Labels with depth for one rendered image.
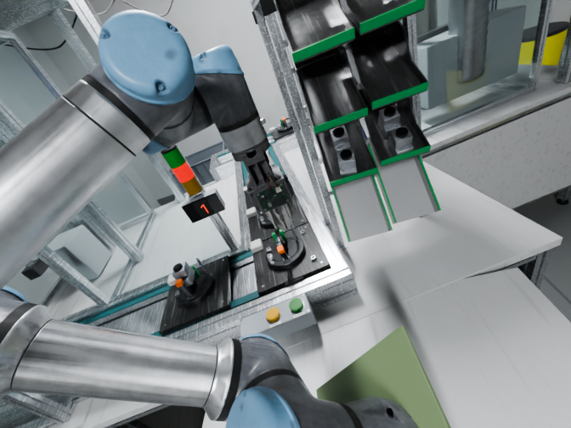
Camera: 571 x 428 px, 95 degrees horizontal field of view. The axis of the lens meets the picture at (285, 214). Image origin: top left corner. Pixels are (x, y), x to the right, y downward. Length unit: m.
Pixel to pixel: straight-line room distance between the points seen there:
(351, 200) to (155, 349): 0.65
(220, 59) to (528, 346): 0.83
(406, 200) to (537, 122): 1.21
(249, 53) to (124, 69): 3.38
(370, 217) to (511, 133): 1.20
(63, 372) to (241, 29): 3.47
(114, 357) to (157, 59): 0.37
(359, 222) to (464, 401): 0.48
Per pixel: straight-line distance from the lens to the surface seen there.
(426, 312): 0.84
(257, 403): 0.39
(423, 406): 0.49
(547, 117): 2.04
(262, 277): 0.89
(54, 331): 0.48
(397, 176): 0.92
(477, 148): 1.79
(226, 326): 0.87
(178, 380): 0.47
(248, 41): 3.63
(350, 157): 0.71
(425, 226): 1.06
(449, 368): 0.78
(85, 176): 0.30
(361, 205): 0.86
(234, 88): 0.44
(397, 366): 0.52
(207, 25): 3.70
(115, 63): 0.28
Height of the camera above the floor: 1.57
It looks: 33 degrees down
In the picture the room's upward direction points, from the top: 24 degrees counter-clockwise
